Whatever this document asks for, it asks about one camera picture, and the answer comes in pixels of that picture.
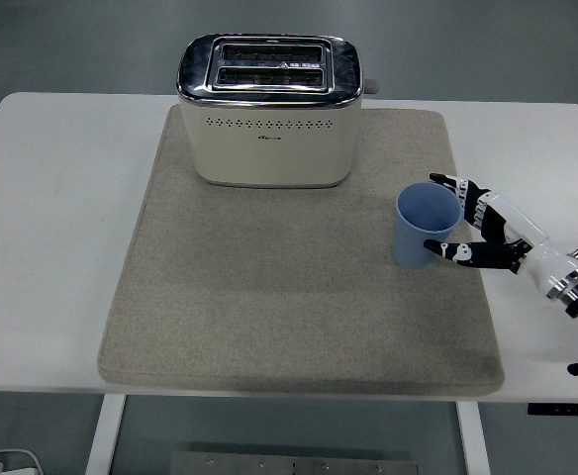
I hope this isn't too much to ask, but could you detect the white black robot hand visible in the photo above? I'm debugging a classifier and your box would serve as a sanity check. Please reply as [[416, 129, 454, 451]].
[[423, 171, 578, 300]]

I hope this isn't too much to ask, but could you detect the light blue ribbed cup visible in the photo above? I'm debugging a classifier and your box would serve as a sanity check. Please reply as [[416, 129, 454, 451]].
[[391, 181, 464, 271]]

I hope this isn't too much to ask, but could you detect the black table control panel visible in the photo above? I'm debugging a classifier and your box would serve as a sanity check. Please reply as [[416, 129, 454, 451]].
[[527, 403, 578, 417]]

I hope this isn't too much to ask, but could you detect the white table leg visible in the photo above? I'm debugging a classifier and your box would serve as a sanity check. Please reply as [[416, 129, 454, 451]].
[[455, 401, 492, 475], [83, 394, 128, 475]]

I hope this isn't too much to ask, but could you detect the beige fabric table mat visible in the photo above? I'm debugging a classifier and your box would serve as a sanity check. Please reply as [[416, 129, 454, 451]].
[[95, 106, 506, 397]]

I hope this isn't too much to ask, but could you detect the cream chrome toaster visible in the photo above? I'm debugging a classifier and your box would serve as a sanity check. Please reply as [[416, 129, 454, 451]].
[[175, 33, 382, 190]]

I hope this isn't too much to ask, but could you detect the white power strip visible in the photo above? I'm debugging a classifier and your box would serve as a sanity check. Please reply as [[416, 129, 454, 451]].
[[0, 447, 43, 475]]

